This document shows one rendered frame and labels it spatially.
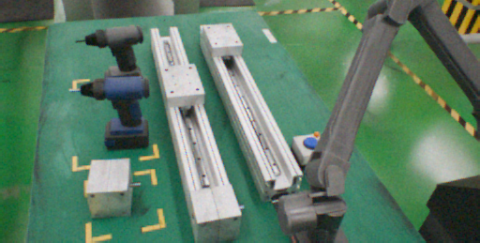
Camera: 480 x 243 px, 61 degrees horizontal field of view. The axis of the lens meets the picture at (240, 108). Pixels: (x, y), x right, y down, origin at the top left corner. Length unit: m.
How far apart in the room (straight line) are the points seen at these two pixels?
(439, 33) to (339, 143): 0.34
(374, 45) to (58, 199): 0.83
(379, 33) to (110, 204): 0.71
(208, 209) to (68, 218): 0.35
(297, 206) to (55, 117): 0.83
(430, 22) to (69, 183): 0.95
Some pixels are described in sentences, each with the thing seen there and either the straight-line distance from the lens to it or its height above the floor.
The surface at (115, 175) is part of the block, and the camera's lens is 1.01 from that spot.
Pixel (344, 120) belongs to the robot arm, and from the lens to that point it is 0.82.
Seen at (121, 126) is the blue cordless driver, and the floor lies 0.85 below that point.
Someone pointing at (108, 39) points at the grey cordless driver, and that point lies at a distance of 1.31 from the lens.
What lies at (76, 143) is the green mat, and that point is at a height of 0.78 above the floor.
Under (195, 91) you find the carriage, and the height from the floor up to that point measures 0.90.
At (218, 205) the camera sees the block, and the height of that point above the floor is 0.87.
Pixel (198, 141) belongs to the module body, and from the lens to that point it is 1.15.
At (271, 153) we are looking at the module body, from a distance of 1.12.
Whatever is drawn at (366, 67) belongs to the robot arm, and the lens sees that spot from 0.86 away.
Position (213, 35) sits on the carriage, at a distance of 1.48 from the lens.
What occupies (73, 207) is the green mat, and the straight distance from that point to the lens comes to 1.10.
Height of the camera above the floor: 1.62
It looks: 39 degrees down
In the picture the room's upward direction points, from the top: 6 degrees clockwise
